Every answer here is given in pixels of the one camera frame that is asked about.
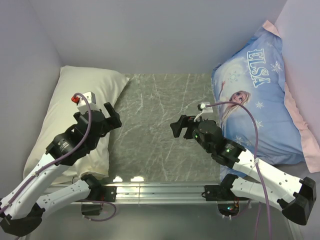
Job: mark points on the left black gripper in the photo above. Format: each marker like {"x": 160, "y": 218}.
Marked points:
{"x": 113, "y": 121}

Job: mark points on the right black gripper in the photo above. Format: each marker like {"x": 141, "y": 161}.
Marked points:
{"x": 184, "y": 121}

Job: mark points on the cream pillowcase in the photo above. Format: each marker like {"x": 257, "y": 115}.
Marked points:
{"x": 107, "y": 85}

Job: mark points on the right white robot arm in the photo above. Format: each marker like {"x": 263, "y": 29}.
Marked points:
{"x": 293, "y": 196}

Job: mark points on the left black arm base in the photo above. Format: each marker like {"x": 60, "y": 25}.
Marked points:
{"x": 96, "y": 200}

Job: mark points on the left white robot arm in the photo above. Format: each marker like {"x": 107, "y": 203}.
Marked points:
{"x": 24, "y": 209}

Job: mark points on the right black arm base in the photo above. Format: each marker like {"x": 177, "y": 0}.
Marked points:
{"x": 229, "y": 205}

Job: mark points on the blue Elsa pillow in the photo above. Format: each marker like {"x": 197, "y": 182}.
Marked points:
{"x": 256, "y": 108}

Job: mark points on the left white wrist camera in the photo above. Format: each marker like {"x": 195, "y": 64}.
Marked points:
{"x": 85, "y": 102}

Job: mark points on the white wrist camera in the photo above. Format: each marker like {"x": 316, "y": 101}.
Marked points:
{"x": 85, "y": 102}
{"x": 205, "y": 112}

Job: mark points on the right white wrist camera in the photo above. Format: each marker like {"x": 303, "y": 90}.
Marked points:
{"x": 205, "y": 112}

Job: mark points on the aluminium mounting rail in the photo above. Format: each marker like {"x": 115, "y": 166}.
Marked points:
{"x": 156, "y": 193}

